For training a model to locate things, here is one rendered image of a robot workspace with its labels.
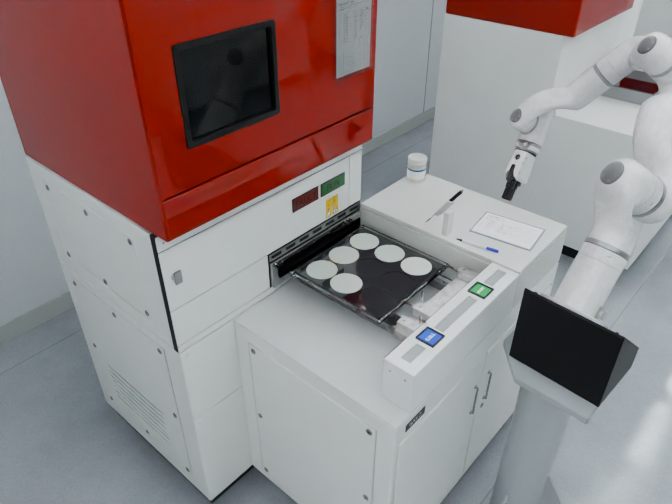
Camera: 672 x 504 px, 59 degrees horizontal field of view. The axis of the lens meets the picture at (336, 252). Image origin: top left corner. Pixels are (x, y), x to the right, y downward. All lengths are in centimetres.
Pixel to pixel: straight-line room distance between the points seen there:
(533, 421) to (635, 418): 105
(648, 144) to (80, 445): 232
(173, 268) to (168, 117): 43
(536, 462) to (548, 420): 20
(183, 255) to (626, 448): 196
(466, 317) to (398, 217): 53
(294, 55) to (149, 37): 43
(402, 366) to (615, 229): 66
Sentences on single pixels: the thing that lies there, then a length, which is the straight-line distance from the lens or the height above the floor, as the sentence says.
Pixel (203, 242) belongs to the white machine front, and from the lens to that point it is 165.
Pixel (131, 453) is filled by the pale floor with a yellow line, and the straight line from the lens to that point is 266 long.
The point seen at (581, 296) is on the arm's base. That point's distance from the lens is 168.
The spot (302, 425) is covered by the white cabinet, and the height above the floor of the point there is 55.
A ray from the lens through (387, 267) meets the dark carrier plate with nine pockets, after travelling 192.
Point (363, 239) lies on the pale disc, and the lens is 205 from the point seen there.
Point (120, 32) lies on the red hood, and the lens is 132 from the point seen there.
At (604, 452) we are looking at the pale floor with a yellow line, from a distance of 275.
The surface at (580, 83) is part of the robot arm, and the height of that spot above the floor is 140.
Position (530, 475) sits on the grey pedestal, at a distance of 212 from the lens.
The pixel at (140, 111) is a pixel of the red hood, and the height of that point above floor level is 156.
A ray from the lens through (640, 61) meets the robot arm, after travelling 190.
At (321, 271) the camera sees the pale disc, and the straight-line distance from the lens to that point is 190.
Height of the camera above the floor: 204
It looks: 35 degrees down
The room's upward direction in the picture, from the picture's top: straight up
